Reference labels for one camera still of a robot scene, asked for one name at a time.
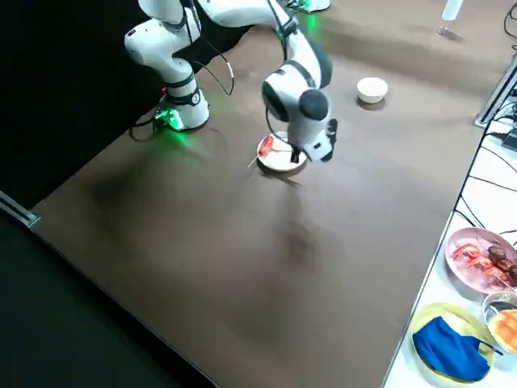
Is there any clear glass bowl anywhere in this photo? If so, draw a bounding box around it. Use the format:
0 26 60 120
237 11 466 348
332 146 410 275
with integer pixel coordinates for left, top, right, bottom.
481 289 517 356

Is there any black cable with inline connector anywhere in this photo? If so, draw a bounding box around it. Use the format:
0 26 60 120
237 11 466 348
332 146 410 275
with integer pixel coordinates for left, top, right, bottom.
192 36 236 96

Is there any pink plate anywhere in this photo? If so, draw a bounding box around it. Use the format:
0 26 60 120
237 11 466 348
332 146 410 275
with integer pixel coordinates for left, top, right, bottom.
444 226 517 295

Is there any aluminium profile post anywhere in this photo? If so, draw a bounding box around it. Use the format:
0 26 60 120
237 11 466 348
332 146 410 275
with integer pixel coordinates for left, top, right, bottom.
474 52 517 129

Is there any dark meatball skewer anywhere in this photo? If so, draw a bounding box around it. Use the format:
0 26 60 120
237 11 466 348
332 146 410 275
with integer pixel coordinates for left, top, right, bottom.
486 245 517 280

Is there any blue cloth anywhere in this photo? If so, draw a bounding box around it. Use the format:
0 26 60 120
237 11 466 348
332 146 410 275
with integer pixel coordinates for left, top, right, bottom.
411 316 505 382

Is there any red sausage on skewer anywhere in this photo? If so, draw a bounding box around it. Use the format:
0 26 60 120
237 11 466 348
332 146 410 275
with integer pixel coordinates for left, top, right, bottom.
246 135 275 167

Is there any white round plate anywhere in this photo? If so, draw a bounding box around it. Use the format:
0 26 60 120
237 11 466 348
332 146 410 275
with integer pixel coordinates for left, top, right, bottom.
257 135 308 173

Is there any small white bowl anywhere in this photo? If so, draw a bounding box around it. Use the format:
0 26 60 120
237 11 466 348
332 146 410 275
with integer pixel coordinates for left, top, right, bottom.
355 77 389 104

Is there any aluminium profile rail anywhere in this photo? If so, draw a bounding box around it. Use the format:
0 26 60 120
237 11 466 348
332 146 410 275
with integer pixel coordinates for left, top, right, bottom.
0 188 41 230

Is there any red shrimp skewer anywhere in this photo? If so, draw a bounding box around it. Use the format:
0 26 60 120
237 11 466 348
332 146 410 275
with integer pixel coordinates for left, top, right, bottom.
452 240 508 284

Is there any yellow plate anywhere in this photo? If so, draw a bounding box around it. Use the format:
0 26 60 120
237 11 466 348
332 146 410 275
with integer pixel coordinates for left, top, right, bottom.
410 302 497 386

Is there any black foot cable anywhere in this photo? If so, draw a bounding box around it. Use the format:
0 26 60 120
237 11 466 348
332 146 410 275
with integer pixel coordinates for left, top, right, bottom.
128 112 162 142

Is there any orange bread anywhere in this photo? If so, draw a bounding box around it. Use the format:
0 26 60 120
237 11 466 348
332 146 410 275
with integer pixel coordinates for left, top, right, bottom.
488 309 517 349

